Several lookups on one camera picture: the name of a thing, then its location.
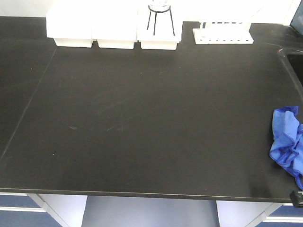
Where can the middle white plastic box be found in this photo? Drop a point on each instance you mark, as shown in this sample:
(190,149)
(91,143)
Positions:
(115,28)

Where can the white test tube rack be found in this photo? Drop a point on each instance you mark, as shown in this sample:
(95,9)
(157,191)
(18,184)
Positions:
(223,33)

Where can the black wire tripod stand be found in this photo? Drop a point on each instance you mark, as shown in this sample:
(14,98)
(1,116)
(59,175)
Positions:
(160,19)

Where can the blue base cabinet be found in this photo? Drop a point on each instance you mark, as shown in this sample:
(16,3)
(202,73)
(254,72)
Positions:
(41,210)
(258,214)

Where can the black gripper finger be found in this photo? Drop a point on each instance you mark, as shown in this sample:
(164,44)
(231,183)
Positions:
(297,199)

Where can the left white plastic box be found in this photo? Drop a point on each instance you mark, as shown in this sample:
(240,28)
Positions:
(69,24)

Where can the black lab sink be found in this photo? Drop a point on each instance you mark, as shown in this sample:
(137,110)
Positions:
(292,60)

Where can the right white plastic box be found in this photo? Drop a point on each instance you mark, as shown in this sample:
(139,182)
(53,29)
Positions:
(160,42)

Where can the dark monitor corner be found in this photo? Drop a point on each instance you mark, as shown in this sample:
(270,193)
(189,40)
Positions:
(297,21)

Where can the blue microfiber cloth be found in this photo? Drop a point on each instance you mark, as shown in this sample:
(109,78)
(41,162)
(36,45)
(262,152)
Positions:
(287,148)

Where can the white plastic box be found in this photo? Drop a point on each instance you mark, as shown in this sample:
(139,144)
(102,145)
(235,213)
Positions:
(115,28)
(69,24)
(160,42)

